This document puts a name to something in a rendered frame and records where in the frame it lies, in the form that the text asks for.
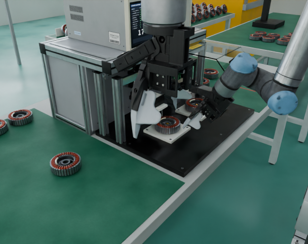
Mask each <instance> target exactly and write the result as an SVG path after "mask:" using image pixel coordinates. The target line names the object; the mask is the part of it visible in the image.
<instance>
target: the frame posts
mask: <svg viewBox="0 0 308 244"><path fill-rule="evenodd" d="M204 68H205V57H200V56H198V60H197V73H196V83H199V84H202V85H203V80H204ZM93 74H94V83H95V93H96V102H97V111H98V121H99V131H100V134H101V135H103V136H106V134H109V127H108V115H107V103H106V92H105V80H104V79H103V76H102V75H103V73H102V72H100V71H94V72H93ZM122 78H123V77H121V76H114V77H112V78H111V79H112V90H113V103H114V116H115V130H116V142H117V143H118V142H119V143H120V144H122V143H123V142H125V141H126V133H125V115H124V97H123V79H122Z"/></svg>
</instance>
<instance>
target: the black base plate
mask: <svg viewBox="0 0 308 244"><path fill-rule="evenodd" d="M191 95H192V98H201V99H205V96H202V95H198V94H195V93H191ZM187 100H188V99H180V102H179V103H178V104H177V106H176V109H178V108H179V107H181V106H183V105H184V104H185V102H186V101H187ZM227 108H228V109H227V110H226V111H225V112H224V114H223V115H222V116H221V117H219V118H217V119H215V120H214V121H213V122H212V123H210V122H209V121H208V120H207V118H205V119H204V120H203V121H200V125H201V127H200V129H195V128H193V127H192V126H190V125H187V126H189V127H191V129H190V130H189V131H188V132H187V133H185V134H184V135H183V136H181V137H180V138H178V139H177V140H176V141H174V142H173V143H172V144H170V143H168V142H166V141H163V140H161V139H159V138H156V137H154V136H151V135H149V134H147V133H144V129H146V128H147V127H149V126H151V124H143V125H141V126H140V131H139V134H138V138H134V137H133V133H132V121H131V112H129V113H128V114H126V115H125V133H126V141H125V142H123V143H122V144H120V143H119V142H118V143H117V142H116V130H115V121H113V122H111V123H109V124H108V127H109V134H106V136H103V135H101V134H100V131H99V129H98V130H96V131H95V135H97V136H99V137H101V138H103V139H105V140H107V141H109V142H111V143H113V144H115V145H117V146H119V147H122V148H124V149H126V150H128V151H130V152H132V153H133V154H136V155H138V156H140V157H142V158H144V159H146V160H148V161H150V162H152V163H154V164H156V165H158V166H160V167H162V168H164V169H166V170H169V171H171V172H173V173H175V174H177V175H179V176H181V177H183V178H184V177H185V176H186V175H187V174H188V173H189V172H190V171H192V170H193V169H194V168H195V167H196V166H197V165H198V164H199V163H200V162H201V161H203V160H204V159H205V158H206V157H207V156H208V155H209V154H210V153H211V152H212V151H213V150H215V149H216V148H217V147H218V146H219V145H220V144H221V143H222V142H223V141H224V140H225V139H226V138H227V137H228V136H229V135H230V134H232V133H233V132H234V131H235V130H236V129H237V128H238V127H239V126H240V125H241V124H242V123H244V122H245V121H246V120H247V119H248V118H249V117H250V116H251V115H252V114H253V113H254V109H252V108H248V107H244V106H241V105H237V104H234V103H231V104H230V105H229V106H228V107H227ZM163 116H173V117H176V118H178V119H179V120H180V123H181V124H184V122H185V120H186V119H187V118H188V117H187V116H185V115H182V114H179V113H176V112H175V110H173V109H172V108H171V107H170V106H168V107H166V108H164V109H163Z"/></svg>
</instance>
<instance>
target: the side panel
mask: <svg viewBox="0 0 308 244"><path fill-rule="evenodd" d="M41 57H42V62H43V68H44V75H45V80H46V85H47V90H48V96H49V101H50V106H51V111H52V116H53V118H55V119H57V120H59V121H61V122H63V123H65V124H67V125H69V126H71V127H73V128H75V129H77V130H79V131H82V132H84V133H86V134H88V135H90V136H91V135H92V134H95V131H94V132H93V131H92V130H91V122H90V113H89V105H88V93H87V85H86V77H85V69H84V66H81V65H78V64H75V63H71V62H68V61H64V60H61V59H58V58H55V57H52V56H48V55H45V54H42V53H41Z"/></svg>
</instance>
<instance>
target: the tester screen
mask: <svg viewBox="0 0 308 244"><path fill-rule="evenodd" d="M131 24H132V46H135V45H138V44H141V43H144V42H146V41H147V40H149V39H146V40H143V41H140V42H137V43H134V44H133V39H136V38H140V37H143V36H147V35H148V34H144V35H140V36H138V30H140V29H143V21H142V17H141V3H137V4H131ZM150 39H152V38H150Z"/></svg>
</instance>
